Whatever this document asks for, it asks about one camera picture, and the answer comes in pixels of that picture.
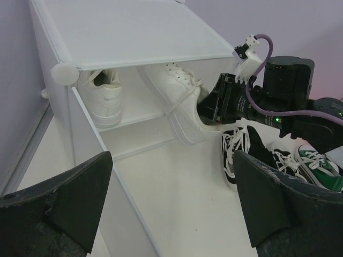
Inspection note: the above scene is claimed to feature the white leather sneaker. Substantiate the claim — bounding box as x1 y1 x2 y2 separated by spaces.
77 69 123 129
137 63 225 146

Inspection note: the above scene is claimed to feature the black white canvas sneaker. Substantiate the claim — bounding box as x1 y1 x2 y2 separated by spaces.
221 126 251 191

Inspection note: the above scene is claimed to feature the black slip-on shoe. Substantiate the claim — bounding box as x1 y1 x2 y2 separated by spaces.
247 125 277 168

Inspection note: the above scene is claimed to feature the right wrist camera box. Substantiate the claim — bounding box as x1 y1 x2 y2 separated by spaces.
233 35 262 83

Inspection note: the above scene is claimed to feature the white plastic shoe cabinet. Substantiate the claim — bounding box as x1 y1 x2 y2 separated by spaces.
29 1 245 256

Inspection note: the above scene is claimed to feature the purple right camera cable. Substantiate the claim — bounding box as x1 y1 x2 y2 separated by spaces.
245 33 343 118

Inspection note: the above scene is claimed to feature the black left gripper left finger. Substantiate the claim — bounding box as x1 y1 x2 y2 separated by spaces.
1 152 113 256

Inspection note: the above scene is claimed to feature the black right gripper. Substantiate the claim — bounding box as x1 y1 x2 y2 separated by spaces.
197 73 267 125

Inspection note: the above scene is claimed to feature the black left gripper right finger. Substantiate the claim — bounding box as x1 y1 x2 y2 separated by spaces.
234 150 342 256

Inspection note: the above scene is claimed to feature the green canvas sneaker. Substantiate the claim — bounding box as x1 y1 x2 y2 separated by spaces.
295 145 342 193

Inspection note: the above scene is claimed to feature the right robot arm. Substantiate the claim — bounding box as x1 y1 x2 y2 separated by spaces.
197 56 342 154

